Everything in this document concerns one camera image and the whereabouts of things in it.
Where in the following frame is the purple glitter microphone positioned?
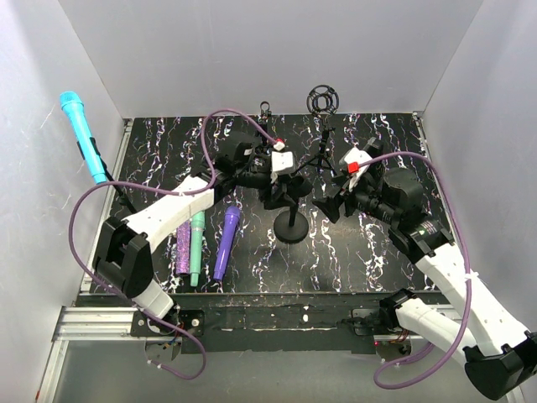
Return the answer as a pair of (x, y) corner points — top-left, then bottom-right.
(175, 221), (190, 275)

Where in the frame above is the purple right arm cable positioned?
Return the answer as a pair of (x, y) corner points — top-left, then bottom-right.
(358, 151), (479, 390)

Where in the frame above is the aluminium rail frame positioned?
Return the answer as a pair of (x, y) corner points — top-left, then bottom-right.
(36, 301), (482, 402)

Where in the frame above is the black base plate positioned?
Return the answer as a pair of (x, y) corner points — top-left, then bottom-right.
(130, 291), (430, 355)

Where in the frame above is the purple toy microphone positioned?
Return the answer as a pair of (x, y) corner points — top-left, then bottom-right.
(213, 206), (241, 281)

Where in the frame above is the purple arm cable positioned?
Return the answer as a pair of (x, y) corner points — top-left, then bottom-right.
(67, 107), (278, 380)
(358, 151), (479, 390)

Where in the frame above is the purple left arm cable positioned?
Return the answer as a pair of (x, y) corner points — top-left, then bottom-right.
(67, 107), (278, 380)

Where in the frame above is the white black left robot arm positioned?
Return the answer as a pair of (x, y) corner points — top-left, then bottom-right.
(92, 135), (295, 336)

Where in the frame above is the black slim tripod stand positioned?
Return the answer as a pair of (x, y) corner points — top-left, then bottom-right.
(256, 101), (272, 152)

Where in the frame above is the cyan toy microphone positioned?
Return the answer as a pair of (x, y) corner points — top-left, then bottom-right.
(60, 92), (107, 184)

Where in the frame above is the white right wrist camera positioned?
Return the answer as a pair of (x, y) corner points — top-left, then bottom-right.
(339, 147), (372, 191)

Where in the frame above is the black round base stand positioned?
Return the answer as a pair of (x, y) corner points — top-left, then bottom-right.
(274, 175), (312, 244)
(104, 168), (137, 214)

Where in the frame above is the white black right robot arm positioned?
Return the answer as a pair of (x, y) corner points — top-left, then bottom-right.
(313, 139), (536, 400)

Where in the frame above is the mint green toy microphone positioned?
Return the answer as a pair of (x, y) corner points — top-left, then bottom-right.
(190, 211), (206, 287)

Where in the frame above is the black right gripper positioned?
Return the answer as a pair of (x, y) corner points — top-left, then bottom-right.
(311, 170), (399, 226)

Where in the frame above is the black shock mount tripod stand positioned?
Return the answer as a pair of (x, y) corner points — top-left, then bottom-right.
(293, 84), (341, 180)

